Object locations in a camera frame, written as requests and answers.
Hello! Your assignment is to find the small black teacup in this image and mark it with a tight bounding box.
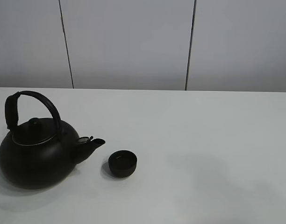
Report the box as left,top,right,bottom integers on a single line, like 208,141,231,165
108,150,137,178

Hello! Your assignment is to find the black round teapot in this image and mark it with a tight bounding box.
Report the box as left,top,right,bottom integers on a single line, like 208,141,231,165
0,91,105,189

